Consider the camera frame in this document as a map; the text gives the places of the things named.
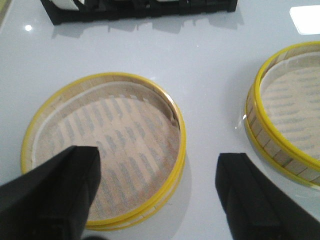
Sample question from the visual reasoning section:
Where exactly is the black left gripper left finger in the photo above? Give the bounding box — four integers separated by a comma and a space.
0, 146, 101, 240

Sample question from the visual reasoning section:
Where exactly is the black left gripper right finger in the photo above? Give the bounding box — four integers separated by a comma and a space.
215, 153, 320, 240

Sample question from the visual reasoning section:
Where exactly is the bamboo steamer drawer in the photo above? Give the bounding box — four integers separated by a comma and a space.
21, 72, 186, 231
243, 41, 320, 189

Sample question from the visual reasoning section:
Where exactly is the black bowl rack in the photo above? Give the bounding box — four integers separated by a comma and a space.
41, 0, 238, 25

